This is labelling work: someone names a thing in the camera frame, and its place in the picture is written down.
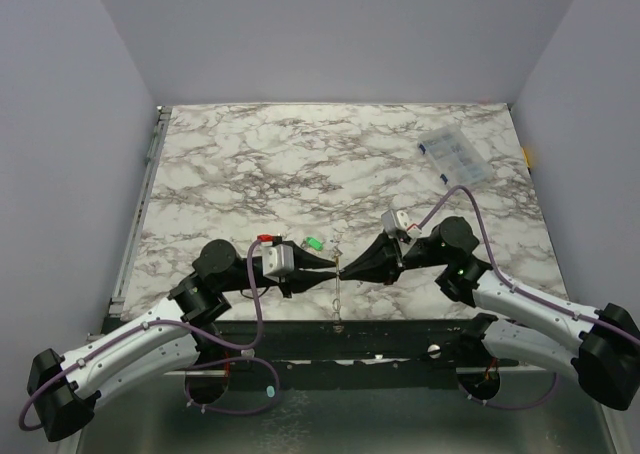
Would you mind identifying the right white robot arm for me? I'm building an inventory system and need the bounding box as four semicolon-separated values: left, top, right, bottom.
339;212;639;411

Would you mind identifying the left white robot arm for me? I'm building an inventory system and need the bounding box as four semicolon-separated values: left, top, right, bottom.
18;235;336;442

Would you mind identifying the clear plastic organizer box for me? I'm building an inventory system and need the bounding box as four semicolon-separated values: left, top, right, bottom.
417;125;493;188

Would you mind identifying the yellow tape tab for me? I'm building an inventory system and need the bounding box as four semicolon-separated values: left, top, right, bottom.
522;147;532;169

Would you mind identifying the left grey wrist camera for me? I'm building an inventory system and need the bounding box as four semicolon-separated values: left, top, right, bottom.
261;243;295;278

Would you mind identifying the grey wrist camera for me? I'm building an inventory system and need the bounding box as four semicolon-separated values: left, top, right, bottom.
381;209;419;243
261;243;295;278

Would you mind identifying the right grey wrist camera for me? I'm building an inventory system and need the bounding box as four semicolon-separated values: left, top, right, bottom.
381;209;419;243

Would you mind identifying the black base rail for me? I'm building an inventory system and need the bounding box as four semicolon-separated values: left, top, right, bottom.
164;318;521;390

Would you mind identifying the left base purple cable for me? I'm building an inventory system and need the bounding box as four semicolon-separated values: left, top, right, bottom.
185;356;280;416

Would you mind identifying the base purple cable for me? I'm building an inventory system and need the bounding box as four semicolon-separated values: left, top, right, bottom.
467;373;561;413
185;356;280;416

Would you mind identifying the metal side rail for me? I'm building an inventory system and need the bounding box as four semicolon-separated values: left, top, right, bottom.
107;105;173;317

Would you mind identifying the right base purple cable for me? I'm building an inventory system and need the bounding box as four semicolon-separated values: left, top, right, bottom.
467;373;561;413

